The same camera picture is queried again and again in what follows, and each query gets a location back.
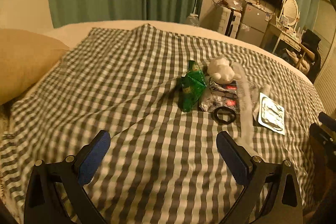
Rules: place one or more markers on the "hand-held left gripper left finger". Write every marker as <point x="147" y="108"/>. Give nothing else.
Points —
<point x="93" y="158"/>

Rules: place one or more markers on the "white bed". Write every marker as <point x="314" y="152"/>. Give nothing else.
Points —
<point x="118" y="23"/>

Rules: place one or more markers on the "white dressing table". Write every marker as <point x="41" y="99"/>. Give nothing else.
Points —
<point x="283" y="36"/>

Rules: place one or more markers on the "black chair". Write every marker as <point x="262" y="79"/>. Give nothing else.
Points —
<point x="311" y="45"/>

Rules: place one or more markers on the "white oval mirror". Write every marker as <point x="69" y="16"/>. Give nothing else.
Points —
<point x="290" y="12"/>

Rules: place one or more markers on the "checkered cloth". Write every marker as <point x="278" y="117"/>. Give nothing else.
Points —
<point x="131" y="82"/>

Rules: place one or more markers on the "crumpled white tissue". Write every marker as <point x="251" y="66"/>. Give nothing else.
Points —
<point x="220" y="69"/>

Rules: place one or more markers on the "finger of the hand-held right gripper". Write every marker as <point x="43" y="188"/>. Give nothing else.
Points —
<point x="321" y="140"/>
<point x="326" y="119"/>

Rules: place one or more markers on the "silver and red foil packet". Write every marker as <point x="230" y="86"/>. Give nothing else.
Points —
<point x="212" y="98"/>

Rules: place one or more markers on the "green snack packet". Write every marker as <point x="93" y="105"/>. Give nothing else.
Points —
<point x="193" y="87"/>

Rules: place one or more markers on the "white comb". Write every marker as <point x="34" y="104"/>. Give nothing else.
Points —
<point x="244" y="98"/>

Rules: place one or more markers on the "silver mini fridge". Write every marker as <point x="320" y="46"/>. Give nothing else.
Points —
<point x="253" y="22"/>

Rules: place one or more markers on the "tan pillow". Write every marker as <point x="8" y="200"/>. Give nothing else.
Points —
<point x="26" y="61"/>

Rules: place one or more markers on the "silver blister pack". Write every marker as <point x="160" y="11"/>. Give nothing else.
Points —
<point x="271" y="113"/>

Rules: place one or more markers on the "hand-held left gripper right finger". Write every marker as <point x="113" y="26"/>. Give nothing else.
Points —
<point x="235" y="158"/>

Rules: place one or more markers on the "clear water bottle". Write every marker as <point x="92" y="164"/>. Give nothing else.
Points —
<point x="192" y="20"/>

